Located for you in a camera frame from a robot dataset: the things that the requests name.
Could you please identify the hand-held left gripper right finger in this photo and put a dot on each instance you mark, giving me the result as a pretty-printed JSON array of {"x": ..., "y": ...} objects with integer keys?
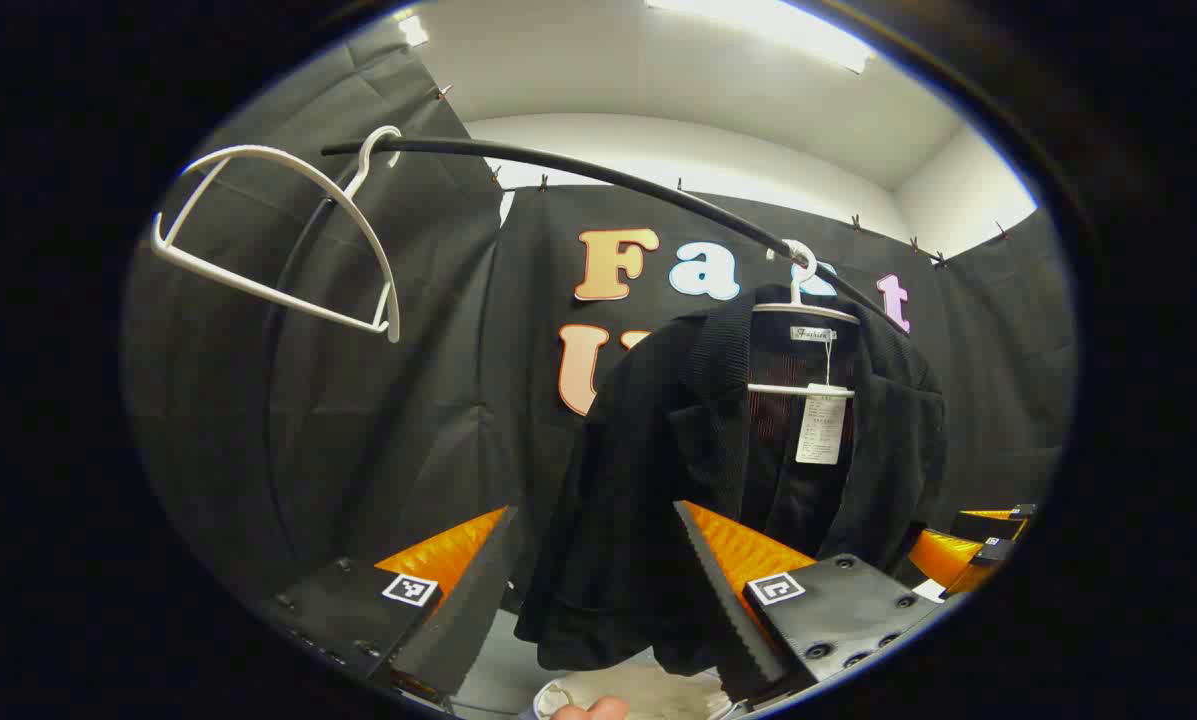
[{"x": 728, "y": 620}]

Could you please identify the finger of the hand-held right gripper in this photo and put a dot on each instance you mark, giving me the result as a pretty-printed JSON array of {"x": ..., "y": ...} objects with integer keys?
[
  {"x": 943, "y": 560},
  {"x": 988, "y": 522}
]

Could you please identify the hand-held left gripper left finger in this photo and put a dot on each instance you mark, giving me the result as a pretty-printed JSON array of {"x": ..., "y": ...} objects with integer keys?
[{"x": 473, "y": 610}]

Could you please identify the white laundry hamper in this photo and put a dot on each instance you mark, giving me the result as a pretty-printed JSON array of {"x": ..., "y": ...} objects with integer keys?
[{"x": 658, "y": 690}]

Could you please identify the black jacket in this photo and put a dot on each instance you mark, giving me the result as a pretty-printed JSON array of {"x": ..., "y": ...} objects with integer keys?
[{"x": 638, "y": 450}]

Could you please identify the white clothes hanger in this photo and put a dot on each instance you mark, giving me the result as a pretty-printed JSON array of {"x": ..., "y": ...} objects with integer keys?
[
  {"x": 394, "y": 315},
  {"x": 788, "y": 389}
]

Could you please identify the black clothes rack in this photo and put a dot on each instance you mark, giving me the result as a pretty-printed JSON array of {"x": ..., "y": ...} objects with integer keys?
[{"x": 458, "y": 148}]

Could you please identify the black backdrop cloth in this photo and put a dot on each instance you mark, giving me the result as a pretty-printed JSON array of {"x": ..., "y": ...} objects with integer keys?
[{"x": 408, "y": 380}]

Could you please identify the long ceiling light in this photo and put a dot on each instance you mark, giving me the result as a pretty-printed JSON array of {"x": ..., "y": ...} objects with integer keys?
[{"x": 758, "y": 25}]

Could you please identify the small ceiling light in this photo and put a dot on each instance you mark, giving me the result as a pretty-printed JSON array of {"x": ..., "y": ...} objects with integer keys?
[{"x": 413, "y": 30}]

